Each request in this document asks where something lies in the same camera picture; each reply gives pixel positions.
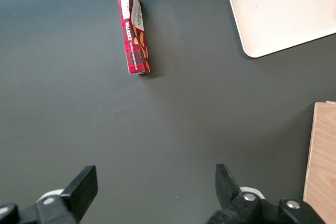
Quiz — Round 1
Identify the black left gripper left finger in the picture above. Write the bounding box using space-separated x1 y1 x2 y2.
0 165 99 224

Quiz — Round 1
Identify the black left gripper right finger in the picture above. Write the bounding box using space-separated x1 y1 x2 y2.
206 164 327 224

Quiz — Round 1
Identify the wooden two-drawer cabinet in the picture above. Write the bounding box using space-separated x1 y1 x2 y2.
303 100 336 224

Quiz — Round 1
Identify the cream rectangular tray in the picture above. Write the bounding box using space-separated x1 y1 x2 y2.
223 0 336 59

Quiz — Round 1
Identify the red tartan cookie box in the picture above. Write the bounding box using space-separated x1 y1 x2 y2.
115 0 152 75

